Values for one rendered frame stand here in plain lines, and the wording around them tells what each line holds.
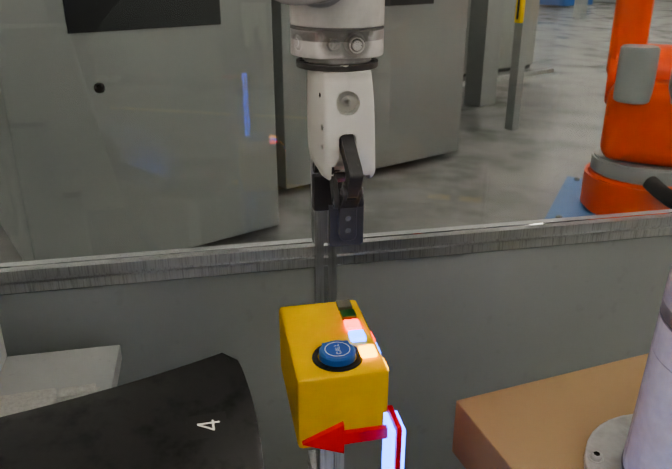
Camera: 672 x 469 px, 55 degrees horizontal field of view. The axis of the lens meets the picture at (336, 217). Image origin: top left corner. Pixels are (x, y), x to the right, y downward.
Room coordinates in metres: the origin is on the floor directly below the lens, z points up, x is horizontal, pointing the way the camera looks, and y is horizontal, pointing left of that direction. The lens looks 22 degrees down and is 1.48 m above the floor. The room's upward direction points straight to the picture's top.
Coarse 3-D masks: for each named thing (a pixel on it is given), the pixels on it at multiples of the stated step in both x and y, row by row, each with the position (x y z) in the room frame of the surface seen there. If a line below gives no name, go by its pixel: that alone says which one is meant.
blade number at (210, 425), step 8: (192, 416) 0.37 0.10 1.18; (200, 416) 0.37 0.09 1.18; (208, 416) 0.37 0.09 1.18; (216, 416) 0.37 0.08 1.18; (224, 416) 0.37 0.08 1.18; (192, 424) 0.36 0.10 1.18; (200, 424) 0.36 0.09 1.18; (208, 424) 0.36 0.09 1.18; (216, 424) 0.36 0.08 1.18; (224, 424) 0.37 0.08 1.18; (192, 432) 0.36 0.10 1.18; (200, 432) 0.36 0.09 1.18; (208, 432) 0.36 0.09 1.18; (216, 432) 0.36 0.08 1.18; (224, 432) 0.36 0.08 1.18
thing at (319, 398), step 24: (288, 312) 0.70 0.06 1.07; (312, 312) 0.70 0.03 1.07; (336, 312) 0.70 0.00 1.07; (360, 312) 0.70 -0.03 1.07; (288, 336) 0.65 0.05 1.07; (312, 336) 0.64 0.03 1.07; (336, 336) 0.64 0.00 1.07; (288, 360) 0.63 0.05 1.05; (312, 360) 0.60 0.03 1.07; (360, 360) 0.59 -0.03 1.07; (288, 384) 0.63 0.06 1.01; (312, 384) 0.56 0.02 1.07; (336, 384) 0.57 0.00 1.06; (360, 384) 0.57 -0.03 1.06; (384, 384) 0.58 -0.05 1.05; (312, 408) 0.56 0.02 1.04; (336, 408) 0.57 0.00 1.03; (360, 408) 0.57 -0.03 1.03; (384, 408) 0.58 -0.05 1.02; (312, 432) 0.56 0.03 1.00
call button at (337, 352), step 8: (328, 344) 0.61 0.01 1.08; (336, 344) 0.61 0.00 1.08; (344, 344) 0.61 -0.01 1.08; (320, 352) 0.60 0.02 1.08; (328, 352) 0.60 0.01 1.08; (336, 352) 0.60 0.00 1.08; (344, 352) 0.60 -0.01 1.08; (352, 352) 0.60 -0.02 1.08; (320, 360) 0.60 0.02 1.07; (328, 360) 0.59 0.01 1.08; (336, 360) 0.58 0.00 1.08; (344, 360) 0.58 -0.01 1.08; (352, 360) 0.59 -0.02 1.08
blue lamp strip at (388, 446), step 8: (384, 416) 0.36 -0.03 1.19; (384, 424) 0.36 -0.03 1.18; (392, 424) 0.35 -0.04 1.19; (392, 432) 0.34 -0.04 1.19; (384, 440) 0.36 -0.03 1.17; (392, 440) 0.34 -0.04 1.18; (384, 448) 0.36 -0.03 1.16; (392, 448) 0.34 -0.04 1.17; (384, 456) 0.36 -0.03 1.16; (392, 456) 0.34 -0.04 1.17; (384, 464) 0.36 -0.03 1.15; (392, 464) 0.34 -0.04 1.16
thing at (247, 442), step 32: (128, 384) 0.40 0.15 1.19; (160, 384) 0.40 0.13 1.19; (192, 384) 0.40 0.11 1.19; (224, 384) 0.40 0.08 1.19; (32, 416) 0.36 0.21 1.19; (64, 416) 0.36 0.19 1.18; (96, 416) 0.37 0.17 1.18; (128, 416) 0.37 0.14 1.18; (160, 416) 0.37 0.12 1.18; (256, 416) 0.38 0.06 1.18; (0, 448) 0.33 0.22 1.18; (32, 448) 0.33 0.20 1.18; (64, 448) 0.34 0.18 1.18; (96, 448) 0.34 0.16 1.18; (128, 448) 0.34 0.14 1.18; (160, 448) 0.34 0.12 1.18; (192, 448) 0.34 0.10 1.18; (224, 448) 0.35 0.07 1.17; (256, 448) 0.35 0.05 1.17
